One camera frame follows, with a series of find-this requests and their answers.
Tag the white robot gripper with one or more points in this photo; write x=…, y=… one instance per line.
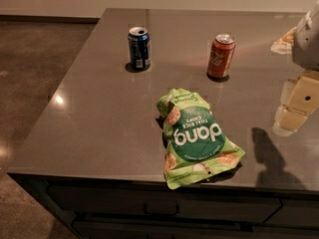
x=307, y=39

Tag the green rice chip bag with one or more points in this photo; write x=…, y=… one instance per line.
x=197, y=148

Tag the red coca-cola can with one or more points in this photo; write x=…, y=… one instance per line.
x=220, y=57

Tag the blue pepsi can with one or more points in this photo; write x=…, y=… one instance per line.
x=139, y=45

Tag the dark cabinet drawer front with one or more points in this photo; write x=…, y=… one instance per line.
x=196, y=205

